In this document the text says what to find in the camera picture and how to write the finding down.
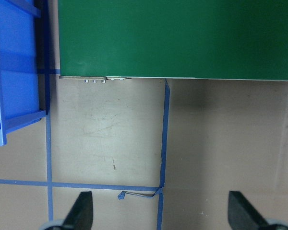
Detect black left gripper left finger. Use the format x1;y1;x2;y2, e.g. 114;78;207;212
39;191;94;230

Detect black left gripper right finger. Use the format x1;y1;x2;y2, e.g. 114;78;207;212
228;191;288;230

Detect green conveyor belt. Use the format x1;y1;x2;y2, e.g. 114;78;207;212
58;0;288;81

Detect blue source bin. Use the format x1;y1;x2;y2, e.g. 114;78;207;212
0;0;46;146

